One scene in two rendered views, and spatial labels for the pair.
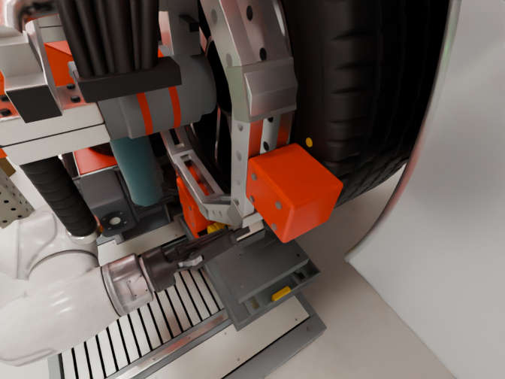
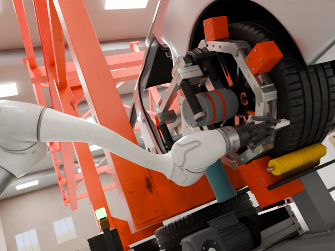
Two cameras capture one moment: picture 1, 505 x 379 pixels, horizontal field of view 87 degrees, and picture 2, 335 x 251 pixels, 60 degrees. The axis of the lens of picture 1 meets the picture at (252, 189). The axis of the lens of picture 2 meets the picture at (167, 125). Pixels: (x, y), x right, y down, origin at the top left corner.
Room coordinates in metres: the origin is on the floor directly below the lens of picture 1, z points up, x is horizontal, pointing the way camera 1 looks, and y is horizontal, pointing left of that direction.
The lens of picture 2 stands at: (-0.75, 0.15, 0.44)
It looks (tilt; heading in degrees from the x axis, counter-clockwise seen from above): 19 degrees up; 12
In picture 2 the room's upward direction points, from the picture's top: 23 degrees counter-clockwise
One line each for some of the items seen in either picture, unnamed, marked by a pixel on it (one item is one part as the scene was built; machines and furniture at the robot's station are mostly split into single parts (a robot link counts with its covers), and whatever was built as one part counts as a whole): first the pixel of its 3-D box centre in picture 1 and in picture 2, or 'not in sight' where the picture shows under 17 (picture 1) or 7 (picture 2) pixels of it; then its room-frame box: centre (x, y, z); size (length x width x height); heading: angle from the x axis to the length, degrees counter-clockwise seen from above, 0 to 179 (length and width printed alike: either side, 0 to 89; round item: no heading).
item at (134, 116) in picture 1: (148, 92); (210, 107); (0.44, 0.20, 0.85); 0.21 x 0.14 x 0.14; 126
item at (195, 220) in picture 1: (213, 203); (271, 179); (0.51, 0.11, 0.48); 0.16 x 0.12 x 0.17; 126
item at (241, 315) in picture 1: (245, 247); not in sight; (0.58, 0.01, 0.13); 0.50 x 0.36 x 0.10; 36
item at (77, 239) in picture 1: (62, 196); (192, 99); (0.21, 0.23, 0.83); 0.04 x 0.04 x 0.16
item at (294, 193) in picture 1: (288, 190); (262, 58); (0.23, -0.05, 0.85); 0.09 x 0.08 x 0.07; 36
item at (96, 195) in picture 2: not in sight; (80, 149); (2.23, 1.89, 1.75); 0.19 x 0.19 x 2.45; 36
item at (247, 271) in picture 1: (247, 219); (316, 206); (0.58, 0.01, 0.32); 0.40 x 0.30 x 0.28; 36
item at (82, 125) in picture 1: (52, 120); (188, 75); (0.23, 0.21, 0.93); 0.09 x 0.05 x 0.05; 126
